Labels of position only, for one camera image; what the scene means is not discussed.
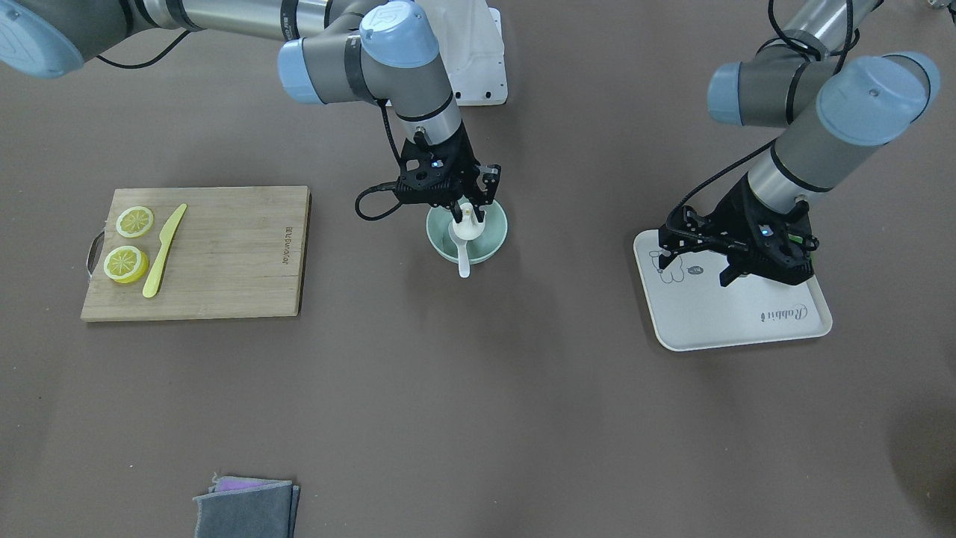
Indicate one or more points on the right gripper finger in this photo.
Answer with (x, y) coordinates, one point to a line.
(486, 184)
(457, 210)

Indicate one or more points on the metal cutting board handle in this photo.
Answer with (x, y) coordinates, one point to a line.
(93, 252)

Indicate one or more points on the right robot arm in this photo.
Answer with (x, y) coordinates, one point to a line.
(407, 54)

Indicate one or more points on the white ceramic spoon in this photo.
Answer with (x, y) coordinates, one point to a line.
(464, 266)

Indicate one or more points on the bamboo cutting board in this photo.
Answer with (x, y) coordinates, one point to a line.
(237, 253)

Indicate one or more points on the lower lemon half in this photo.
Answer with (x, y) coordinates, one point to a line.
(125, 264)

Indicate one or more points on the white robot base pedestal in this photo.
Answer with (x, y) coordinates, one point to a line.
(472, 48)

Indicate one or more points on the mint green bowl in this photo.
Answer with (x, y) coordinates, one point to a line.
(483, 239)

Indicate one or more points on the yellow plastic knife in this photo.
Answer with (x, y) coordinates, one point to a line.
(167, 234)

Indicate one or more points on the beige rabbit tray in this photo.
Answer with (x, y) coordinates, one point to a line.
(691, 311)

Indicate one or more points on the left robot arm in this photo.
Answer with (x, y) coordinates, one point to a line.
(833, 114)

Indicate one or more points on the folded grey cloth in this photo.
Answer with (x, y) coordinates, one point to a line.
(247, 507)

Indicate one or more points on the upper lemon slice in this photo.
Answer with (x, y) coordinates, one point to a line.
(135, 221)

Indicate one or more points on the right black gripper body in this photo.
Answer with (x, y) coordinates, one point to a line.
(467, 166)

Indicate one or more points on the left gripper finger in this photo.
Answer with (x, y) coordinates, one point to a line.
(665, 258)
(736, 267)

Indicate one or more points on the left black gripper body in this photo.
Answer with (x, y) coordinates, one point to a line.
(736, 206)

